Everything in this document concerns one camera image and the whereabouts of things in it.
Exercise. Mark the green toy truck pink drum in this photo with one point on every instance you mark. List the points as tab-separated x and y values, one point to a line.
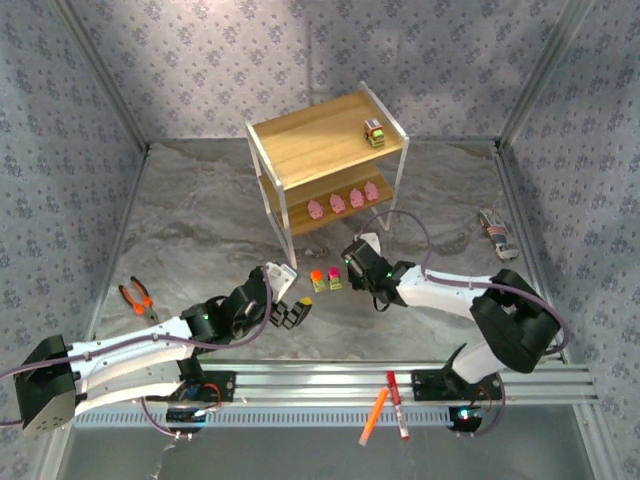
335	280

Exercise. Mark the green toy truck silver bed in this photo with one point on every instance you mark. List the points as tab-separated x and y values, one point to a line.
375	134

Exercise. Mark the wooden two-tier shelf white frame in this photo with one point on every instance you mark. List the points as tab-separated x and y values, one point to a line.
310	145

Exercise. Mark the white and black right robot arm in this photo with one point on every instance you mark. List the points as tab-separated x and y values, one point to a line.
440	297

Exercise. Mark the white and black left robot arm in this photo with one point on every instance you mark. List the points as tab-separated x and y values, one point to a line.
125	380

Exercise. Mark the green toy truck orange drum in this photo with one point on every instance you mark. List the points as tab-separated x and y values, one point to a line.
318	281

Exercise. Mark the black controller board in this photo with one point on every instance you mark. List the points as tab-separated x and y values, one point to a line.
185	417
465	417

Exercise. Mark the white striped toy car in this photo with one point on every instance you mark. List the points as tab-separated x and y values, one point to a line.
496	234

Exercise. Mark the red marker pen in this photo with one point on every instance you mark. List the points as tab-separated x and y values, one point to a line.
397	405

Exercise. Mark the orange marker pen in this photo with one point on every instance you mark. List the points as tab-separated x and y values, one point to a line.
374	417

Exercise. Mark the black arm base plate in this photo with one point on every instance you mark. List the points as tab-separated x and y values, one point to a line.
425	385
225	385

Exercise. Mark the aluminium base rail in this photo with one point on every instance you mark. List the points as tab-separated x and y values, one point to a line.
320	385

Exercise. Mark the aluminium side rail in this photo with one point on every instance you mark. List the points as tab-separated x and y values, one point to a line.
530	250
117	250

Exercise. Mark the aluminium frame post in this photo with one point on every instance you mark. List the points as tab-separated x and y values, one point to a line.
540	75
104	75

